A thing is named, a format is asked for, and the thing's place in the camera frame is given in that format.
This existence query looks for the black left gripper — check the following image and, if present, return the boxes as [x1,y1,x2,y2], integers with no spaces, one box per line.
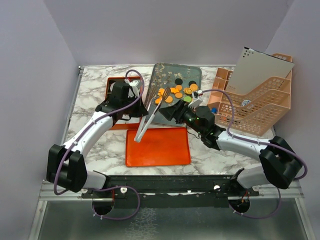
[122,93,149,118]

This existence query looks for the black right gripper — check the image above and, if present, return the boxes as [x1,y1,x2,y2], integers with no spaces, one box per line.
[159,98,205,136]

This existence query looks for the metal grey-handled tongs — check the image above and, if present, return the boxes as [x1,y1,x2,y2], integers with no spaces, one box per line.
[134,86,171,143]

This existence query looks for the orange round dotted cookie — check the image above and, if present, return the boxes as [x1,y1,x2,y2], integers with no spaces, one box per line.
[165,96,173,103]

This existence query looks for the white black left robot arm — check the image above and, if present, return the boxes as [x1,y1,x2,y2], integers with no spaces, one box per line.
[46,79,148,198]

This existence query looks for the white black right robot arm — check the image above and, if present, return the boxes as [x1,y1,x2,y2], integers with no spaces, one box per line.
[159,100,303,196]

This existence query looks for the orange oval cookie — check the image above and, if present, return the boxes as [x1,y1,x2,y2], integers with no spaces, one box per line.
[175,92,183,99]

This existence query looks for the green macaron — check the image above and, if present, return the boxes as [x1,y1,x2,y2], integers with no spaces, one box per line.
[183,96,193,103]

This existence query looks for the yellow lotus slice cookie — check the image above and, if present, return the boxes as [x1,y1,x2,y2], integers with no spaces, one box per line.
[184,87,193,95]

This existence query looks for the orange cookie tin box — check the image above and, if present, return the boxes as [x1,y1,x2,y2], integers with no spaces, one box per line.
[105,76,141,130]

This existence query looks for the black sandwich cookie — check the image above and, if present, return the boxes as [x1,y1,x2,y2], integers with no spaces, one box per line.
[189,81,197,87]
[174,78,183,85]

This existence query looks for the tan round dotted cookie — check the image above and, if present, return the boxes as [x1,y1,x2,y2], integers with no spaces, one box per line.
[189,83,199,92]

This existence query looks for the blue floral serving tray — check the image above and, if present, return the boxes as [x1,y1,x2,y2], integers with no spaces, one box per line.
[146,63,202,114]

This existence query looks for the orange tin lid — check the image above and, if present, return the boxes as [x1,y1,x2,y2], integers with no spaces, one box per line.
[125,127,191,167]

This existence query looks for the blue white round jar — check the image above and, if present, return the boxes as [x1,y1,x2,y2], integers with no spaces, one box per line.
[241,99,251,107]

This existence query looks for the peach plastic desk organizer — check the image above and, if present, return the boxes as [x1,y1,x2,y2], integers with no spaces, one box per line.
[207,68,292,136]

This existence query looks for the grey notebook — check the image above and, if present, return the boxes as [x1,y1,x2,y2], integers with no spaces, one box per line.
[225,47,295,95]

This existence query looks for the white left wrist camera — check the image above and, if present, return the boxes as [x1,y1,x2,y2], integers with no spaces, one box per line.
[124,79,141,98]

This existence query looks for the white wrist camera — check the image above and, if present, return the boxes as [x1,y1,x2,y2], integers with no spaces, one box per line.
[188,90,203,109]
[124,79,141,98]

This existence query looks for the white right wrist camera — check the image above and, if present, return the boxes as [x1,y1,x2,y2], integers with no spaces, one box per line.
[188,90,203,109]

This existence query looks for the black metal base rail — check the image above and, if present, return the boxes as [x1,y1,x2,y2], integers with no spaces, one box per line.
[81,175,259,209]

